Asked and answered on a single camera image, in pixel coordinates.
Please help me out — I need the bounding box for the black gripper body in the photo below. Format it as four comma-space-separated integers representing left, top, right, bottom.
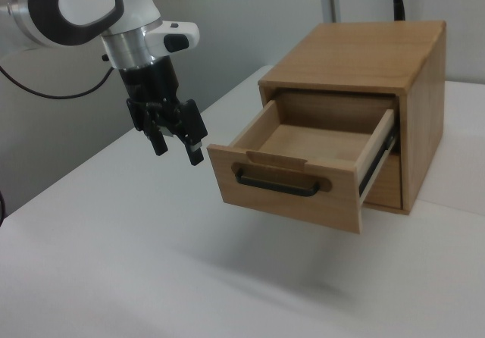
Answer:
118, 56, 180, 127

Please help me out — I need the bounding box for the black metal drawer slide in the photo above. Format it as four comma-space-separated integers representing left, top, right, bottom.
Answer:
357, 124, 399, 199

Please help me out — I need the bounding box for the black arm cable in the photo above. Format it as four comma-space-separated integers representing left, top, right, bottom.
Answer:
0, 54, 114, 99

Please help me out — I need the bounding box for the wooden drawer with notched front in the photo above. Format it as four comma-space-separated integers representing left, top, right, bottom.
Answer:
207, 99, 399, 235

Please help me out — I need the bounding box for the black metal drawer handle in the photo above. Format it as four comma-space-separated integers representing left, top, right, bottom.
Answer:
233, 166, 320, 198

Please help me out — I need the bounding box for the wooden cabinet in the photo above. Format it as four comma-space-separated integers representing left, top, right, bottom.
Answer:
258, 20, 448, 216

